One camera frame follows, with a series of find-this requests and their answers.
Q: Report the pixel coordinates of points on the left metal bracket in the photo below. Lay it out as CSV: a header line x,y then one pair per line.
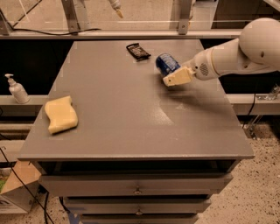
x,y
71,19

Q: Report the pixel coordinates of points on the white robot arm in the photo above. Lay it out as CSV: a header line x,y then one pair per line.
x,y
256,51

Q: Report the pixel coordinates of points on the bottom grey drawer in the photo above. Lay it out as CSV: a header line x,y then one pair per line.
x,y
142,219

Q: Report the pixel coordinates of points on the right metal bracket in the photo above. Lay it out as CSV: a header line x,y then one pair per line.
x,y
185,7

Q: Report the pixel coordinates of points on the grey drawer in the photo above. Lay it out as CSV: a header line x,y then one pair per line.
x,y
135,185
138,205
142,219

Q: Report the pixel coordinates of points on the yellow sponge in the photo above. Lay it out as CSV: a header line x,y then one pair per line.
x,y
61,114

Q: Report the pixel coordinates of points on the grey drawer cabinet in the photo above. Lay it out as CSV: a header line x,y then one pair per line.
x,y
131,123

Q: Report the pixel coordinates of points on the white nozzle with tan tip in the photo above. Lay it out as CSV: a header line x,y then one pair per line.
x,y
116,5

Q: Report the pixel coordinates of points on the cardboard box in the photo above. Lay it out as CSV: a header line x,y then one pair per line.
x,y
17,195

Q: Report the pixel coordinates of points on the blue pepsi can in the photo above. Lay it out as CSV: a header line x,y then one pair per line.
x,y
166,64

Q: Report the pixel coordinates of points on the metal bracket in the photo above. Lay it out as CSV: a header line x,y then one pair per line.
x,y
185,7
71,19

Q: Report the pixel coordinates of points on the white pump bottle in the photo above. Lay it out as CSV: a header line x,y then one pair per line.
x,y
17,90

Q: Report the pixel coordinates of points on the top grey drawer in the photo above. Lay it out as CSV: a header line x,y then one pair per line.
x,y
135,185

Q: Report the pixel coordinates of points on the black snack wrapper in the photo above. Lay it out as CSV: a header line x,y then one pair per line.
x,y
137,52

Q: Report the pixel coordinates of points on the middle grey drawer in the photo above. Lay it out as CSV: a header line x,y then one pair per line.
x,y
138,205

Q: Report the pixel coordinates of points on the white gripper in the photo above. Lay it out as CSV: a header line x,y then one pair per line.
x,y
201,66

